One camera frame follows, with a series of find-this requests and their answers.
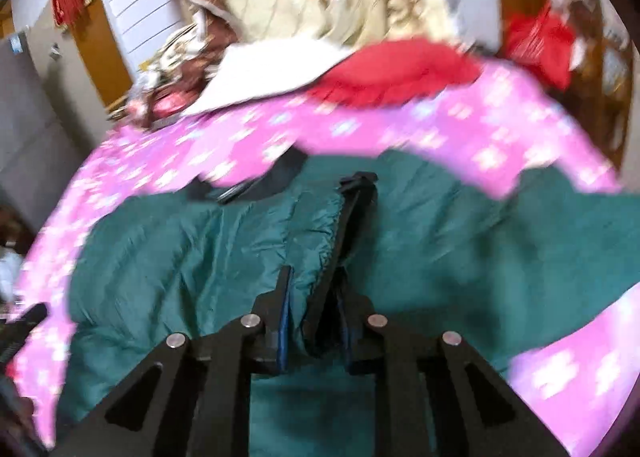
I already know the red ruffled pillow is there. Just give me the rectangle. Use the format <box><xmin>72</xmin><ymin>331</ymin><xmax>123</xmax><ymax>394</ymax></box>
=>
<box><xmin>307</xmin><ymin>37</ymin><xmax>485</xmax><ymax>108</ymax></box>

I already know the grey refrigerator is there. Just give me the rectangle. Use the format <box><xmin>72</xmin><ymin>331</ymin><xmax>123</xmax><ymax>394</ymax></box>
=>
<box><xmin>0</xmin><ymin>31</ymin><xmax>87</xmax><ymax>238</ymax></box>

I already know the white slatted headboard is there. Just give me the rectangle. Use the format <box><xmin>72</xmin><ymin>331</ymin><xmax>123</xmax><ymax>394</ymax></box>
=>
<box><xmin>94</xmin><ymin>0</ymin><xmax>507</xmax><ymax>84</ymax></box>

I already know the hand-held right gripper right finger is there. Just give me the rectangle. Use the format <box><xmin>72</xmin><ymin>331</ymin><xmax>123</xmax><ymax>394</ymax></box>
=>
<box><xmin>332</xmin><ymin>267</ymin><xmax>572</xmax><ymax>457</ymax></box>

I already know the wooden door frame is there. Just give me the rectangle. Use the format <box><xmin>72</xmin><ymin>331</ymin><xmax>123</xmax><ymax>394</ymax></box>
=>
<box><xmin>72</xmin><ymin>7</ymin><xmax>135</xmax><ymax>108</ymax></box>

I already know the dark green down jacket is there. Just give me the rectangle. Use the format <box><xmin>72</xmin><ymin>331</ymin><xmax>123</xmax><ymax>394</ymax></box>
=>
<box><xmin>55</xmin><ymin>149</ymin><xmax>640</xmax><ymax>457</ymax></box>

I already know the red shopping bag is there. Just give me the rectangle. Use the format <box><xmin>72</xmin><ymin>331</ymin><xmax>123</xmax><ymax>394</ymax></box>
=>
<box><xmin>502</xmin><ymin>1</ymin><xmax>577</xmax><ymax>90</ymax></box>

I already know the pink floral bedsheet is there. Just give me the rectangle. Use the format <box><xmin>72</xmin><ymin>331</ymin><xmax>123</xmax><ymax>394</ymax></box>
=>
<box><xmin>10</xmin><ymin>62</ymin><xmax>640</xmax><ymax>457</ymax></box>

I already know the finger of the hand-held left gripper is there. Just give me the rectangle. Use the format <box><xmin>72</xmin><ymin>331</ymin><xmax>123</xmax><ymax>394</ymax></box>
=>
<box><xmin>7</xmin><ymin>303</ymin><xmax>50</xmax><ymax>339</ymax></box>

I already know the white pillow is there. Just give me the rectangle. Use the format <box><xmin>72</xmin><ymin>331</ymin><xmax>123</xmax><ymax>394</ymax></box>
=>
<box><xmin>181</xmin><ymin>41</ymin><xmax>357</xmax><ymax>118</ymax></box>

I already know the brown floral cloth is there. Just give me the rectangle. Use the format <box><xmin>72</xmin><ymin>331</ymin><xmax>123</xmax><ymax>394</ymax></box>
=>
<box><xmin>124</xmin><ymin>0</ymin><xmax>243</xmax><ymax>132</ymax></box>

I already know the wooden shelf unit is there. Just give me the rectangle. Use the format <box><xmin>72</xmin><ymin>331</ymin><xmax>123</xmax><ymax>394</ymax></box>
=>
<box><xmin>570</xmin><ymin>0</ymin><xmax>633</xmax><ymax>165</ymax></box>

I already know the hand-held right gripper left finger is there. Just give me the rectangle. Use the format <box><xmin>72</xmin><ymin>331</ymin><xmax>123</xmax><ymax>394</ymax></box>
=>
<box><xmin>50</xmin><ymin>264</ymin><xmax>294</xmax><ymax>457</ymax></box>

